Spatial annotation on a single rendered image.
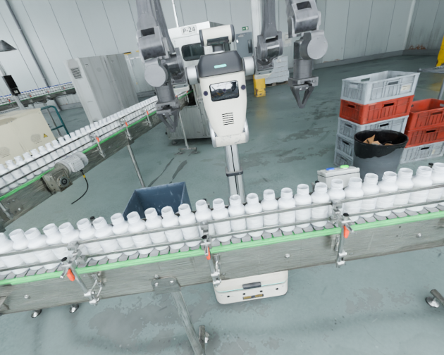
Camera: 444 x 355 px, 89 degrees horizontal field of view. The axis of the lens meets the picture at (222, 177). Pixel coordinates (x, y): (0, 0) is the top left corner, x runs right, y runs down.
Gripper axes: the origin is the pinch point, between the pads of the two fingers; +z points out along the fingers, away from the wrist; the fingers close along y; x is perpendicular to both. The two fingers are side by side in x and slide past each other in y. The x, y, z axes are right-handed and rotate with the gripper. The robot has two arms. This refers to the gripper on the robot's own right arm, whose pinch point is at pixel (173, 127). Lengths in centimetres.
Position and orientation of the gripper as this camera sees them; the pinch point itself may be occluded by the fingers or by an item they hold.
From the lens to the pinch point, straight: 82.4
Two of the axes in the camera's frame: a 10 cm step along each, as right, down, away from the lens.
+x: 9.9, -1.6, 0.0
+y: 0.8, 4.7, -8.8
